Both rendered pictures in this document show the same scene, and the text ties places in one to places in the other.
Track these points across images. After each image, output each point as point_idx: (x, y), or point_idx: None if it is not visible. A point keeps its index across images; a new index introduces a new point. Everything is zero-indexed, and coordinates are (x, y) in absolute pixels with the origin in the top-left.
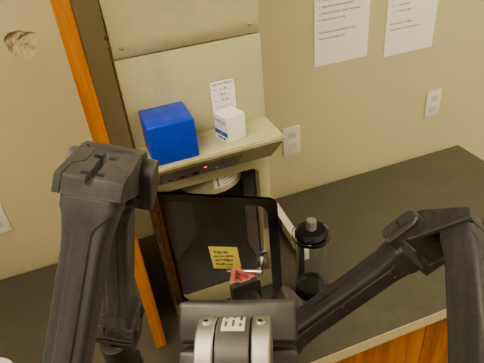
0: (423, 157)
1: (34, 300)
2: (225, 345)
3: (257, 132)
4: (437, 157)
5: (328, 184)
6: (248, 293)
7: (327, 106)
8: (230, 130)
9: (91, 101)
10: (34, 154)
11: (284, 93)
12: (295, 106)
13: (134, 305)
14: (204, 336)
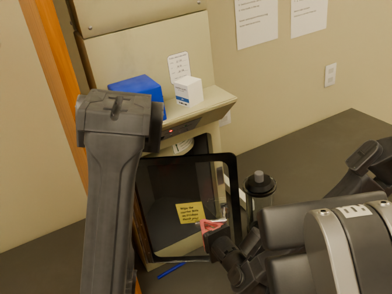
0: (326, 119)
1: (12, 277)
2: (359, 231)
3: (212, 97)
4: (338, 118)
5: (255, 149)
6: (221, 239)
7: (249, 83)
8: (191, 95)
9: (69, 74)
10: (2, 143)
11: (215, 74)
12: (224, 84)
13: (132, 256)
14: (332, 225)
